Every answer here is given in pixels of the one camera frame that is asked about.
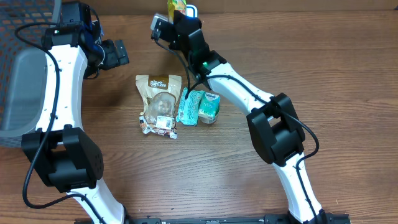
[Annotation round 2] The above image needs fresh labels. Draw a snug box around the yellow tea bottle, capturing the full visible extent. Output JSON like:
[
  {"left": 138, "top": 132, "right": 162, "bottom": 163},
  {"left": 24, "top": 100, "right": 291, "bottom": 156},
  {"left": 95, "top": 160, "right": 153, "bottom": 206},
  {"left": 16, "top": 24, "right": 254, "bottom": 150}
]
[{"left": 167, "top": 0, "right": 187, "bottom": 23}]

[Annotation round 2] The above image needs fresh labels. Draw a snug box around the brown snack bag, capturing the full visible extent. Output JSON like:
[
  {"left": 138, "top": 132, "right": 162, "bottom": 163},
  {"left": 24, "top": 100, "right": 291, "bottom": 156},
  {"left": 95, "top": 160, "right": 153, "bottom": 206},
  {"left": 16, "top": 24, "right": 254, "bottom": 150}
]
[{"left": 136, "top": 75, "right": 182, "bottom": 139}]

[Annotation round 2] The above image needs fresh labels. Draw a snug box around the teal Kleenex tissue pack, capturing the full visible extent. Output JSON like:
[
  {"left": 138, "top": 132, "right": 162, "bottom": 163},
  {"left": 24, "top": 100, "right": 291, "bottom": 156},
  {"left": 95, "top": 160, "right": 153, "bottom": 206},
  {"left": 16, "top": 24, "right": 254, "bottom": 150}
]
[{"left": 198, "top": 92, "right": 221, "bottom": 124}]

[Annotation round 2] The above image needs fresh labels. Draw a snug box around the teal wet wipes pack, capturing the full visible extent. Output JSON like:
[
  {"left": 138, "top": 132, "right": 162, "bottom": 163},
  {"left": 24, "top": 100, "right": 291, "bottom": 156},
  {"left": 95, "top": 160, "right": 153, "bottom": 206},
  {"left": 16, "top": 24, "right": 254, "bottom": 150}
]
[{"left": 175, "top": 87, "right": 204, "bottom": 126}]

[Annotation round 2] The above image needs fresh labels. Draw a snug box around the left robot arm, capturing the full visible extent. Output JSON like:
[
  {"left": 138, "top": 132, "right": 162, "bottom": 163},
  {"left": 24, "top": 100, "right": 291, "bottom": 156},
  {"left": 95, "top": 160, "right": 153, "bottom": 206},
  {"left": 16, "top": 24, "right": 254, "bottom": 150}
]
[{"left": 21, "top": 1, "right": 129, "bottom": 223}]

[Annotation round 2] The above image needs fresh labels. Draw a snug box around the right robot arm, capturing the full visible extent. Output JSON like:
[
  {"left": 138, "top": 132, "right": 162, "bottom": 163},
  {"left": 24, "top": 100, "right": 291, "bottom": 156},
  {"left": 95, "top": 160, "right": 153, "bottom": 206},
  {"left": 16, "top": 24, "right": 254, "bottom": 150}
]
[{"left": 150, "top": 11, "right": 327, "bottom": 223}]

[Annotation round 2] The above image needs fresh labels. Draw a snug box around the white barcode scanner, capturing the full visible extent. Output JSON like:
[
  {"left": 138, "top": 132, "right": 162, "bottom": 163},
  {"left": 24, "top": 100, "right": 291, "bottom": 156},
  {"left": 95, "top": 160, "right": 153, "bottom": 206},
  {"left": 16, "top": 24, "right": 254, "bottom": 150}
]
[{"left": 186, "top": 4, "right": 198, "bottom": 17}]

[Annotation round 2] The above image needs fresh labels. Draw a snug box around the grey plastic mesh basket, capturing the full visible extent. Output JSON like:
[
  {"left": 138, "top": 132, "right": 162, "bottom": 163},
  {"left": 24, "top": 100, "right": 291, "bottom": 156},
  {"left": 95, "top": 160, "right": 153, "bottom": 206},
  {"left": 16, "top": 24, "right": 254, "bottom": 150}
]
[{"left": 1, "top": 0, "right": 62, "bottom": 147}]

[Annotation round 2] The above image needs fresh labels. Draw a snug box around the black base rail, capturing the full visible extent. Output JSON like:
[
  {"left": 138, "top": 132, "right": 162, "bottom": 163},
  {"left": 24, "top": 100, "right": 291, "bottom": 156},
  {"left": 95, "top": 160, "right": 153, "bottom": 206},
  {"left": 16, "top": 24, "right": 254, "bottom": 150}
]
[{"left": 74, "top": 213, "right": 351, "bottom": 224}]

